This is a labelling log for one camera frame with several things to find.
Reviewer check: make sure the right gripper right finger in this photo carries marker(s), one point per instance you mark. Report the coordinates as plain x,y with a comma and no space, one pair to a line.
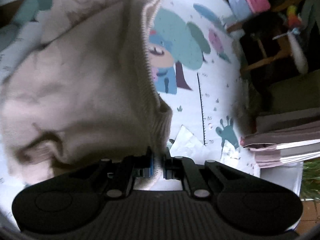
194,178

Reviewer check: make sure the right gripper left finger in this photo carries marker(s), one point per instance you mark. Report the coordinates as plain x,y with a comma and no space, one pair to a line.
119,178

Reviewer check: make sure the pink knit sweater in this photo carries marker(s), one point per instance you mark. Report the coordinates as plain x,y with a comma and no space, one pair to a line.
87,93

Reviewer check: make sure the white crumpled paper sheet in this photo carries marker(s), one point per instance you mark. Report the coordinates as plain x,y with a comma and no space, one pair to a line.
187,145

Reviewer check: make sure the small white paper far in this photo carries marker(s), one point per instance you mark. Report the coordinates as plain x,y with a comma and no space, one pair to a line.
229,152

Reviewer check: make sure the white plant bucket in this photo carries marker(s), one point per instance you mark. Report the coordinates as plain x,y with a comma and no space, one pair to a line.
288,176

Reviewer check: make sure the pink striped curtain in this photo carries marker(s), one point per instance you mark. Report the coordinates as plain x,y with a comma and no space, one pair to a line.
285,138

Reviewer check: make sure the green plant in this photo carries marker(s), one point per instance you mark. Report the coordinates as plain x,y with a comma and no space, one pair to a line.
310,180

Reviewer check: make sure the cartoon print play mat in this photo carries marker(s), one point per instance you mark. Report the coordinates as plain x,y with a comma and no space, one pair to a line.
202,83

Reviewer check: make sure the wooden chair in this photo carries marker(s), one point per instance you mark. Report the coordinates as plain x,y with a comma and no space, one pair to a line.
276,35

